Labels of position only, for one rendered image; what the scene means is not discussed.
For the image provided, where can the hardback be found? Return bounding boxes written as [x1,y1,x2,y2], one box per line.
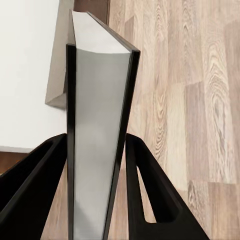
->
[66,9,141,240]

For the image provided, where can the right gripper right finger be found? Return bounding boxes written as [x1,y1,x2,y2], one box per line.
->
[125,133,210,240]

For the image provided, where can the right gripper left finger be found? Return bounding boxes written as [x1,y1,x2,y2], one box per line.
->
[0,133,67,240]

